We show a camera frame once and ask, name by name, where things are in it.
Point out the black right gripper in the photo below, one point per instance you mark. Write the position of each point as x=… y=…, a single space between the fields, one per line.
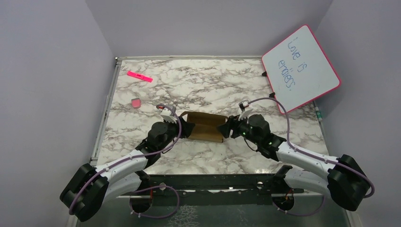
x=225 y=127

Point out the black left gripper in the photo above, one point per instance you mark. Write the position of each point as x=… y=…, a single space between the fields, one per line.
x=187 y=126

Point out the brown cardboard box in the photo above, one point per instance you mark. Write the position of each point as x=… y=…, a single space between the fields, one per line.
x=205 y=126

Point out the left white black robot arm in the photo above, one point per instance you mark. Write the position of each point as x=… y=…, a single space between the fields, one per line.
x=91 y=186

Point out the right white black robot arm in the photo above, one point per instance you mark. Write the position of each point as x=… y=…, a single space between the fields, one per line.
x=338 y=178

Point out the pink eraser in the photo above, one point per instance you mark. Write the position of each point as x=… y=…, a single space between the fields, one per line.
x=136 y=103

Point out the pink highlighter marker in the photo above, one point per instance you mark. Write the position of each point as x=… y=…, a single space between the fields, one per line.
x=139 y=76

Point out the pink framed whiteboard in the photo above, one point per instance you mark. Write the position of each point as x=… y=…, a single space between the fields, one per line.
x=298 y=70

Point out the green capped marker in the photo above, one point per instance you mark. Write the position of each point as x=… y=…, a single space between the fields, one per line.
x=318 y=114

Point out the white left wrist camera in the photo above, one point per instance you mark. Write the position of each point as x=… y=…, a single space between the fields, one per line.
x=168 y=114

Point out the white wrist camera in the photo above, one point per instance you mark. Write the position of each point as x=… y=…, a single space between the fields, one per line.
x=168 y=114
x=246 y=110

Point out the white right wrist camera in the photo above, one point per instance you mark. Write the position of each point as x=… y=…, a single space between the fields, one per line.
x=246 y=110

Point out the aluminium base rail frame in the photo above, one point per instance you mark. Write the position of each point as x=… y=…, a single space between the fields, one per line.
x=199 y=172

